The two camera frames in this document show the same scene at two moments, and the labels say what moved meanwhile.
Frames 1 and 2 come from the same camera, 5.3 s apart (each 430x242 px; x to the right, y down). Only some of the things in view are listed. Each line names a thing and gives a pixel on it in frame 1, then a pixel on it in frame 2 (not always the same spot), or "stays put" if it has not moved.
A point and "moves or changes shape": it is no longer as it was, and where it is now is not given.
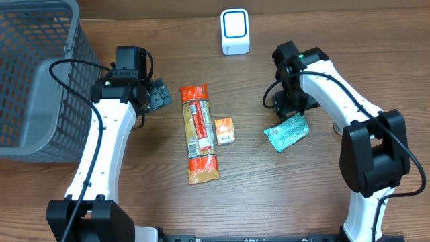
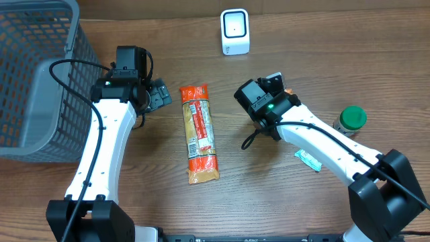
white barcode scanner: [234, 27] stays put
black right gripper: [289, 103] → [266, 85]
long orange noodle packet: [200, 135] stays put
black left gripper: [160, 96] stays put
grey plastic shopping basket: [42, 119] stays put
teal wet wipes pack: [288, 132] moves or changes shape
